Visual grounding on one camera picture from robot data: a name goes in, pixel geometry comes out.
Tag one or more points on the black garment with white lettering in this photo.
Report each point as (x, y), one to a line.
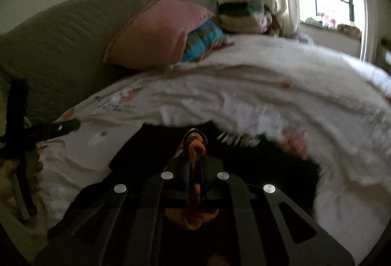
(253, 159)

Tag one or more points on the white strawberry print bed sheet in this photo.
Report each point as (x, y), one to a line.
(331, 106)

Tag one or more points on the orange sock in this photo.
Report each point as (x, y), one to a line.
(194, 147)

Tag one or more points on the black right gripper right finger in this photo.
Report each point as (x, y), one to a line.
(268, 228)

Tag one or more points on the pink pillow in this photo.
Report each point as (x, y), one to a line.
(156, 37)

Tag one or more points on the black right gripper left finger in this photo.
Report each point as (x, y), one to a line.
(108, 223)

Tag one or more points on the clothes on window sill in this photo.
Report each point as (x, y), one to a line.
(345, 29)

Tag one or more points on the grey-green padded headboard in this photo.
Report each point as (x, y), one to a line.
(54, 60)

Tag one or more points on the stack of folded clothes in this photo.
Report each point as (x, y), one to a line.
(248, 17)

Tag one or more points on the blue plaid pillow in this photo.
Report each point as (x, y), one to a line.
(203, 41)

